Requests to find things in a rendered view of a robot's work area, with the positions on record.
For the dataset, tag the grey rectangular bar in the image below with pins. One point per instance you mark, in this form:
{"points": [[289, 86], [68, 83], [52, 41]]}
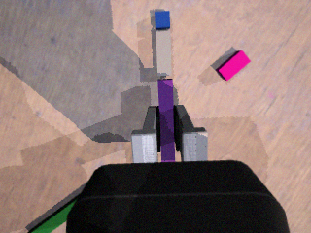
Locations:
{"points": [[163, 53]]}

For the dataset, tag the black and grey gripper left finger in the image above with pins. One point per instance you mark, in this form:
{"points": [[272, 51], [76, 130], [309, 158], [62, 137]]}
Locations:
{"points": [[145, 143]]}

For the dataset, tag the purple rod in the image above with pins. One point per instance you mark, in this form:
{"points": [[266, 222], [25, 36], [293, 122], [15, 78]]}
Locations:
{"points": [[165, 102]]}

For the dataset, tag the small blue cube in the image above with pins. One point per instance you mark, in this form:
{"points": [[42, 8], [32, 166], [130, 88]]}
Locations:
{"points": [[162, 20]]}

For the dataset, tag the green rod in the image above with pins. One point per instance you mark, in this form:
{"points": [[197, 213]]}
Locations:
{"points": [[54, 220]]}

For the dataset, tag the magenta block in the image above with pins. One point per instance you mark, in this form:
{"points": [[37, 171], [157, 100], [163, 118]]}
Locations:
{"points": [[233, 65]]}

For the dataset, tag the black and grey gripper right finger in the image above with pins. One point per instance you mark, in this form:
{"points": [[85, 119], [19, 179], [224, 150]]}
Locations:
{"points": [[190, 141]]}

